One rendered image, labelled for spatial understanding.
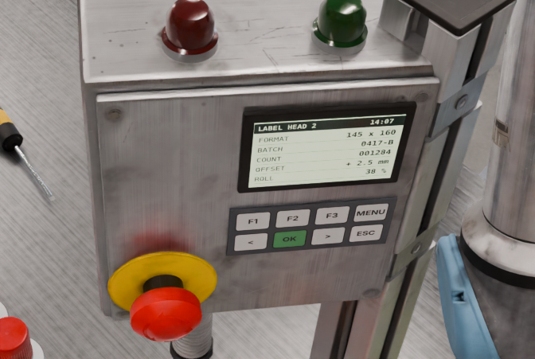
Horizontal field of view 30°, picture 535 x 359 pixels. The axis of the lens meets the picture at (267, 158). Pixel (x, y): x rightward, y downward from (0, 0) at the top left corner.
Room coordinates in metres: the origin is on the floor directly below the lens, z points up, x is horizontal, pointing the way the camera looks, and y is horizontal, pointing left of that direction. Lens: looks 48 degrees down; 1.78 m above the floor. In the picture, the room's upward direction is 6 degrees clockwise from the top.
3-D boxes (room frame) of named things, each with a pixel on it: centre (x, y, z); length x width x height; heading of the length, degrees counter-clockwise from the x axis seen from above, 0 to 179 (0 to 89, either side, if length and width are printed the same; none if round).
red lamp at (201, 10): (0.34, 0.04, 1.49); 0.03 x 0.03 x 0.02
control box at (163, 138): (0.37, 0.01, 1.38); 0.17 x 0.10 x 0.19; 104
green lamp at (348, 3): (0.36, -0.03, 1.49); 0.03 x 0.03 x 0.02
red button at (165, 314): (0.30, 0.05, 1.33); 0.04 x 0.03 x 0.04; 104
